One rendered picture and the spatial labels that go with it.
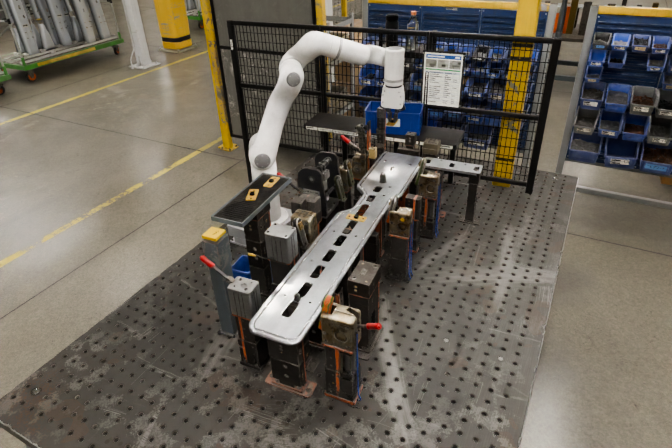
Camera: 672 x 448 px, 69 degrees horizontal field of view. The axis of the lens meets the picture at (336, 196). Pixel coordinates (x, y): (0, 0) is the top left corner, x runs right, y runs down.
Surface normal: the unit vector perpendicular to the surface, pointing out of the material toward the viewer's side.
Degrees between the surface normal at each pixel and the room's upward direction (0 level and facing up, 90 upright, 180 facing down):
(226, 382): 0
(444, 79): 90
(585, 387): 0
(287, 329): 0
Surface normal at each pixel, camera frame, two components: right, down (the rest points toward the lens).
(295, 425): -0.04, -0.86
